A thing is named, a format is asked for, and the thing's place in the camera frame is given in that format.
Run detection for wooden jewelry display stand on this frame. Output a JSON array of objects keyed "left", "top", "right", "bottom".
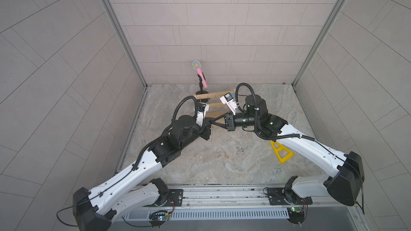
[{"left": 194, "top": 89, "right": 235, "bottom": 118}]

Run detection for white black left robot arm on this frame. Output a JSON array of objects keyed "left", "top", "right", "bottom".
[{"left": 70, "top": 96, "right": 212, "bottom": 231}]

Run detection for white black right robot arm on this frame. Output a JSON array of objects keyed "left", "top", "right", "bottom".
[{"left": 220, "top": 83, "right": 365, "bottom": 209}]

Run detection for black microphone stand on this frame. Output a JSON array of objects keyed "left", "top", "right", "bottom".
[{"left": 195, "top": 74, "right": 209, "bottom": 103}]

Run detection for pink toy microphone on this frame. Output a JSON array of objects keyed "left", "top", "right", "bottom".
[{"left": 192, "top": 61, "right": 208, "bottom": 88}]

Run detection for yellow plastic triangle piece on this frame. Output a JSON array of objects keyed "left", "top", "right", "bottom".
[{"left": 270, "top": 141, "right": 294, "bottom": 164}]

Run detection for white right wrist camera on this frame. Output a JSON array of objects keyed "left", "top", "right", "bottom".
[{"left": 220, "top": 92, "right": 240, "bottom": 115}]

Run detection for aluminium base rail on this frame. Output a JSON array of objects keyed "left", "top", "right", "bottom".
[{"left": 114, "top": 185, "right": 362, "bottom": 226}]

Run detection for aluminium corner frame post right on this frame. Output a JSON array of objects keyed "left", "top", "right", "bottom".
[{"left": 292, "top": 0, "right": 347, "bottom": 88}]

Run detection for aluminium corner frame post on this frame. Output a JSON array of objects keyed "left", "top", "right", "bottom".
[
  {"left": 292, "top": 0, "right": 347, "bottom": 88},
  {"left": 100, "top": 0, "right": 148, "bottom": 90}
]

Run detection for aluminium corner frame post left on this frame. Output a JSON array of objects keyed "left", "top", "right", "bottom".
[{"left": 100, "top": 0, "right": 148, "bottom": 90}]

